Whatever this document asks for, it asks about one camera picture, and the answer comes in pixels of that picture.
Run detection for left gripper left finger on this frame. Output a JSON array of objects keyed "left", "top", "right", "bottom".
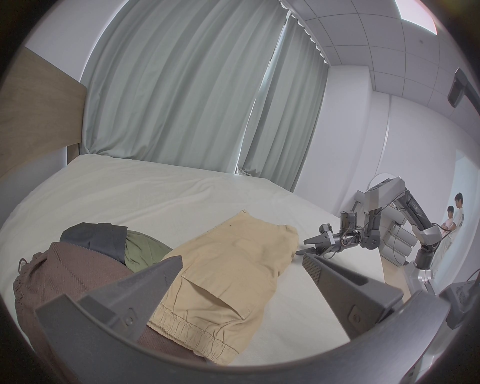
[{"left": 79, "top": 255, "right": 184, "bottom": 343}]

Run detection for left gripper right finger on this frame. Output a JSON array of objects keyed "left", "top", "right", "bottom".
[{"left": 301, "top": 252, "right": 405, "bottom": 341}]

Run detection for beige shorts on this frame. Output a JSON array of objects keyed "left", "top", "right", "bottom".
[{"left": 147, "top": 209, "right": 299, "bottom": 366}]

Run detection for bed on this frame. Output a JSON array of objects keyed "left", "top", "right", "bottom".
[{"left": 0, "top": 47, "right": 387, "bottom": 366}]

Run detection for green garment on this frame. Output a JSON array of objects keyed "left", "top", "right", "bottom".
[{"left": 124, "top": 230, "right": 174, "bottom": 274}]

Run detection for black garment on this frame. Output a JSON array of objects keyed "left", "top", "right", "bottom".
[{"left": 60, "top": 222, "right": 129, "bottom": 265}]

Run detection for brown garment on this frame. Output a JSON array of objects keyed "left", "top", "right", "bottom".
[{"left": 13, "top": 241, "right": 207, "bottom": 370}]

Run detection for person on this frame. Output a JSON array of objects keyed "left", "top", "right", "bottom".
[
  {"left": 452, "top": 192, "right": 466, "bottom": 231},
  {"left": 440, "top": 205, "right": 456, "bottom": 237}
]

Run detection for pale green curtain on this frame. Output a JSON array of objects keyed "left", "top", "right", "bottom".
[
  {"left": 80, "top": 0, "right": 291, "bottom": 175},
  {"left": 238, "top": 11, "right": 331, "bottom": 194}
]

